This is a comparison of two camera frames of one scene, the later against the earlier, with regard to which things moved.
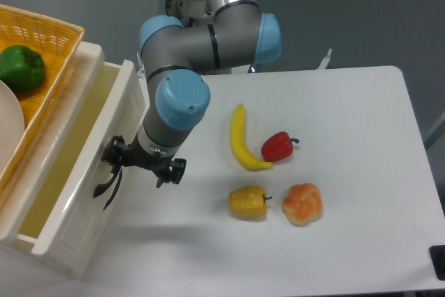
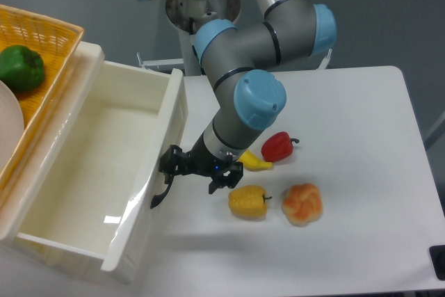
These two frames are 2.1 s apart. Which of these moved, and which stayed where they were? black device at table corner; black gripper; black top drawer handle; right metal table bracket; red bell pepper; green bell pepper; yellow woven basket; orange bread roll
Moved: black gripper; black top drawer handle
Stayed: black device at table corner; green bell pepper; yellow woven basket; right metal table bracket; red bell pepper; orange bread roll
